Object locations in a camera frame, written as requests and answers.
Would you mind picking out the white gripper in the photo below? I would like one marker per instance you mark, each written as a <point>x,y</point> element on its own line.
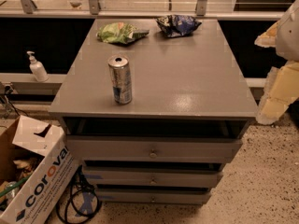
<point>289,36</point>

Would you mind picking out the silver blue redbull can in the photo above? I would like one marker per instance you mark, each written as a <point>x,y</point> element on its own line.
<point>120,73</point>

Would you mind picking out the blue crumpled chip bag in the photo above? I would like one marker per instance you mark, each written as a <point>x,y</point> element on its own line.
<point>177,25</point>

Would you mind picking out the grey drawer cabinet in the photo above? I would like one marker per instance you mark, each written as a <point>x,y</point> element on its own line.
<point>189,87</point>

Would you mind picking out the green crumpled chip bag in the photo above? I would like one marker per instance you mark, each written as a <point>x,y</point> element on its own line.
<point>120,33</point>

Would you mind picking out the bottom grey drawer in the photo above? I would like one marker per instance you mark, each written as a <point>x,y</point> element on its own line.
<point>153,196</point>

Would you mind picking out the grey drawer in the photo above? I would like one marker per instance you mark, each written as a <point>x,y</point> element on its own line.
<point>153,196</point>
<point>92,148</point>
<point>152,177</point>

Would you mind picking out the top grey drawer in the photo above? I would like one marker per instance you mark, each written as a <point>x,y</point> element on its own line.
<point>92,148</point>

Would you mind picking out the middle grey drawer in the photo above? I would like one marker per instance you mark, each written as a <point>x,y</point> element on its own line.
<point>152,177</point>

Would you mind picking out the white pump soap bottle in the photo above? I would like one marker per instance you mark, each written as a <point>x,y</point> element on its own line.
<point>37,68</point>

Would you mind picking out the white corovan cardboard box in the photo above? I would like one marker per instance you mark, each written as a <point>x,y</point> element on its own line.
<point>25,138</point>

